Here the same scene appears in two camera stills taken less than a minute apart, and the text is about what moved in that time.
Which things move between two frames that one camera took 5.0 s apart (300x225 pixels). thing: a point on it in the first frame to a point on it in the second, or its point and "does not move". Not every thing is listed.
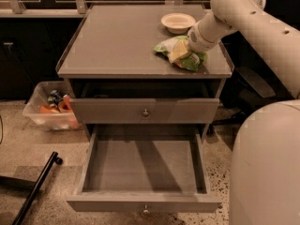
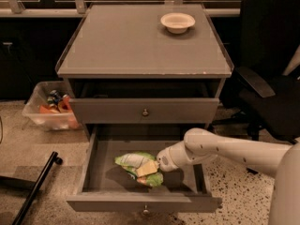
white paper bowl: x=178 y=22 does not move
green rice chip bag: x=178 y=51 to x=142 y=167
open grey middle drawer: x=144 y=169 does not move
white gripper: x=197 y=41 to x=164 y=159
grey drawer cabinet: x=121 y=89 does not move
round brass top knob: x=145 y=112 does not move
